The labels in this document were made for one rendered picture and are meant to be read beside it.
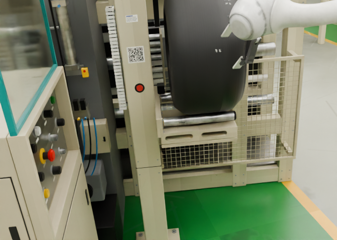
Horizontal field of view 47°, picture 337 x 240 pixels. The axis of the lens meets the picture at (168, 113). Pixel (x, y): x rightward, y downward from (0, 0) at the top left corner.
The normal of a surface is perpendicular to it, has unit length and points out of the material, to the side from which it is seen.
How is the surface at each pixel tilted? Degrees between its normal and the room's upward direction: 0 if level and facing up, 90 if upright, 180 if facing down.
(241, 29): 107
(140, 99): 90
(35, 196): 90
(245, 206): 0
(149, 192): 90
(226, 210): 0
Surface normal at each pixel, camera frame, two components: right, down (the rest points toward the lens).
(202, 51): 0.04, 0.18
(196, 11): -0.01, -0.36
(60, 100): 0.07, 0.44
